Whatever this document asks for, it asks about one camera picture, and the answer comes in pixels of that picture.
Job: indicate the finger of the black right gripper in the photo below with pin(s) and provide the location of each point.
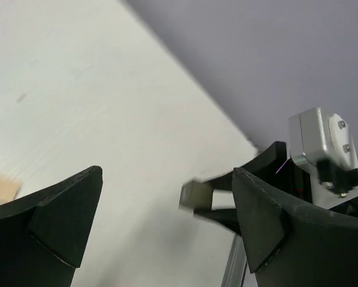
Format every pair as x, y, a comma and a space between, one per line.
226, 217
265, 166

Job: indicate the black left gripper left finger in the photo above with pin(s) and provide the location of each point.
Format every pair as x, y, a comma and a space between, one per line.
43, 236

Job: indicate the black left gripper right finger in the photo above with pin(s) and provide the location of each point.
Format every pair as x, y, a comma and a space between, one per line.
290, 242

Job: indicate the dark olive cube block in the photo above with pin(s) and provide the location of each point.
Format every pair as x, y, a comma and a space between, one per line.
196, 195

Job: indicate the wood cube with red square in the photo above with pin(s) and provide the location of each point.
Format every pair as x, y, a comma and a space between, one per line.
9, 187

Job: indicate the aluminium front frame rail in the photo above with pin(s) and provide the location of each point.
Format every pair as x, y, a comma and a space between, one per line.
236, 265

